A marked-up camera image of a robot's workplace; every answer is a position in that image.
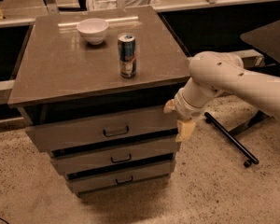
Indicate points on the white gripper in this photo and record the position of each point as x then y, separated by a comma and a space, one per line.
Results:
186, 108

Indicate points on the grey top drawer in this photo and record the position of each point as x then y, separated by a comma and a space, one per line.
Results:
91, 130

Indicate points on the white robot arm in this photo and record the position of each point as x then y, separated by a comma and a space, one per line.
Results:
212, 73

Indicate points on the grey drawer cabinet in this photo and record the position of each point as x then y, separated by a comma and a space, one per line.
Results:
63, 77

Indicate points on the blue silver drink can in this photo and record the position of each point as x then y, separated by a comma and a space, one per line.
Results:
127, 54

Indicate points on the white ceramic bowl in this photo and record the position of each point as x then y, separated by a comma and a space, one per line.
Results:
93, 30

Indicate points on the dark round side table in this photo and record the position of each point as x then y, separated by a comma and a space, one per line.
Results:
265, 39

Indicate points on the clear plastic bin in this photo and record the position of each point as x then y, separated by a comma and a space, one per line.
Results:
111, 4

